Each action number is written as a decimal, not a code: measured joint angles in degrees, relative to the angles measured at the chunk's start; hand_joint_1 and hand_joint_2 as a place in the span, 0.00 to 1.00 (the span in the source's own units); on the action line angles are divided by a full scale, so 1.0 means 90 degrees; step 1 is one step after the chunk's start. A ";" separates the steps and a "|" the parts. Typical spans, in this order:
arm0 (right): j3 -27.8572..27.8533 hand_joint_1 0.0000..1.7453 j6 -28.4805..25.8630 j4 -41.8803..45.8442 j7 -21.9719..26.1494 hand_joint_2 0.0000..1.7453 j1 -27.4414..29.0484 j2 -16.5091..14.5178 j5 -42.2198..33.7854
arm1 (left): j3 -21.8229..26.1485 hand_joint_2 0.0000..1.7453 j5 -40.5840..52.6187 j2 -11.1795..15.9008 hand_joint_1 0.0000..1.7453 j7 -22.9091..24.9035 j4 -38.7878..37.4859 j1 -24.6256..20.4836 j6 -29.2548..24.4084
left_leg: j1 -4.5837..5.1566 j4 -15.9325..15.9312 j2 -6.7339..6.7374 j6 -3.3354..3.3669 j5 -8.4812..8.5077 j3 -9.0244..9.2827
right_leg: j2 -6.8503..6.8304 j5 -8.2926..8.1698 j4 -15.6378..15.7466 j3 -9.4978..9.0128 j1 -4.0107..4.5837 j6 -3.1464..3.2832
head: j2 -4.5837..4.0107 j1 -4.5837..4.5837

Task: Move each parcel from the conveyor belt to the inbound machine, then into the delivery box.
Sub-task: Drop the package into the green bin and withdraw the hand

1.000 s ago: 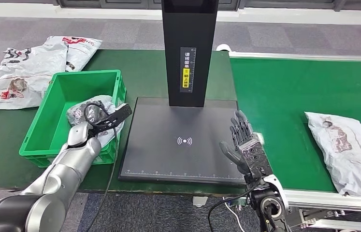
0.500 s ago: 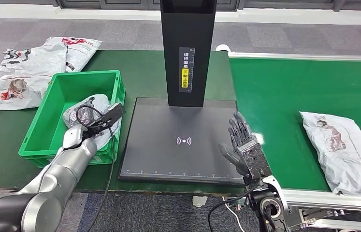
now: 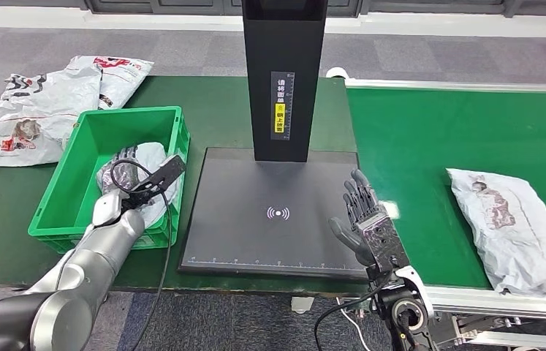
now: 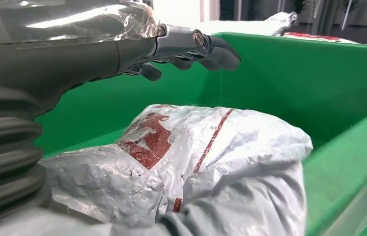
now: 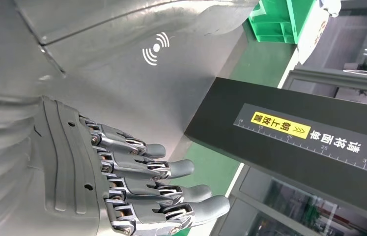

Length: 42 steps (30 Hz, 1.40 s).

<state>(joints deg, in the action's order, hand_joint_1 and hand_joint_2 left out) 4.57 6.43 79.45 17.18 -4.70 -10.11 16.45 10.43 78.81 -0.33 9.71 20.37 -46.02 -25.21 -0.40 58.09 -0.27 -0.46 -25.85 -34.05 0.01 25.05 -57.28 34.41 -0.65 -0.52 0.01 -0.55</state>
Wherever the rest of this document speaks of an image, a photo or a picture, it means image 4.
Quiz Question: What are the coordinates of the white parcel black print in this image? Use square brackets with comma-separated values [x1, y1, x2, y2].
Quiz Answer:
[199, 11, 298, 36]

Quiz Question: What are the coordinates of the grey parcel red stripe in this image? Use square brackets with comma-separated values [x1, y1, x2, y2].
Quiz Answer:
[38, 104, 314, 236]

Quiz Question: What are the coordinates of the white parcel red logo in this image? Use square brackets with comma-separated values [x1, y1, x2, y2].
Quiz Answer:
[282, 31, 358, 44]

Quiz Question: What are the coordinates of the green plastic crate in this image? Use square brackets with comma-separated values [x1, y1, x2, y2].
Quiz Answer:
[35, 31, 367, 236]

